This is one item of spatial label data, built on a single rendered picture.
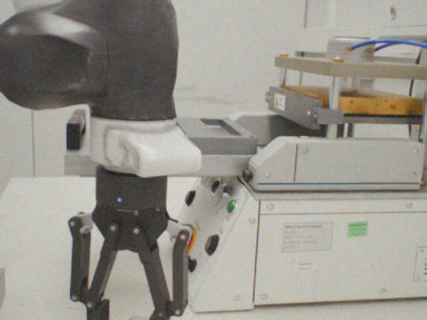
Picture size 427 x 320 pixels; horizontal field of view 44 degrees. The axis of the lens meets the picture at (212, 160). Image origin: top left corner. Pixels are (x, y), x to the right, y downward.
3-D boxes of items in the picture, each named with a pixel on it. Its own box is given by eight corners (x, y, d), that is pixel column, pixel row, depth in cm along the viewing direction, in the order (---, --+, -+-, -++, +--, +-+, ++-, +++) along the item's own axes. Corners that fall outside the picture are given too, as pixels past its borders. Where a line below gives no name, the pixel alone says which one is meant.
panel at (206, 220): (171, 232, 105) (213, 150, 103) (191, 305, 76) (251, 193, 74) (162, 228, 104) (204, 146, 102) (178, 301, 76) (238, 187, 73)
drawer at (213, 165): (236, 150, 99) (238, 109, 98) (268, 180, 78) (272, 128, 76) (76, 149, 94) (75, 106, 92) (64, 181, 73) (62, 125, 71)
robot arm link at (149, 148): (108, 107, 59) (108, 154, 60) (57, 122, 47) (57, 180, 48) (218, 116, 57) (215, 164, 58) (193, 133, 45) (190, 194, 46)
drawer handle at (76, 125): (86, 132, 90) (86, 108, 89) (80, 149, 76) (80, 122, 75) (74, 132, 90) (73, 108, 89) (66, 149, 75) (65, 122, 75)
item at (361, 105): (363, 107, 101) (369, 57, 99) (428, 126, 80) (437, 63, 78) (278, 106, 98) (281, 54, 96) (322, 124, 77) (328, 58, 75)
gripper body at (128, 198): (179, 162, 58) (176, 241, 60) (107, 155, 59) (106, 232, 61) (161, 177, 51) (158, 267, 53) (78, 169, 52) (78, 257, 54)
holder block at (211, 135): (229, 131, 97) (230, 117, 97) (257, 154, 78) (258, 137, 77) (139, 130, 94) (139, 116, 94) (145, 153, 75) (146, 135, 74)
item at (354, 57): (387, 107, 105) (394, 41, 103) (493, 133, 76) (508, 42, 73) (271, 103, 101) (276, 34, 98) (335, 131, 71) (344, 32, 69)
